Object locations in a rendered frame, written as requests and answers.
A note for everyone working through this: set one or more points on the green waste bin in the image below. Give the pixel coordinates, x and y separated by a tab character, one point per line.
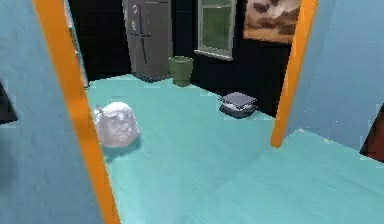
180	70

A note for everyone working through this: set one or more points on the white garbage bag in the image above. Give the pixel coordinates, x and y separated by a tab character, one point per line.
116	125

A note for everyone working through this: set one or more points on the grey fridge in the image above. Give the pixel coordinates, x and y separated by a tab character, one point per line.
155	40

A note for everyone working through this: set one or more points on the grey framed window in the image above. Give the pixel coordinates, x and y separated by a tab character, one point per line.
216	28

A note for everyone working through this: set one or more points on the brown cloud wall picture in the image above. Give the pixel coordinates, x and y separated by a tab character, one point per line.
270	20

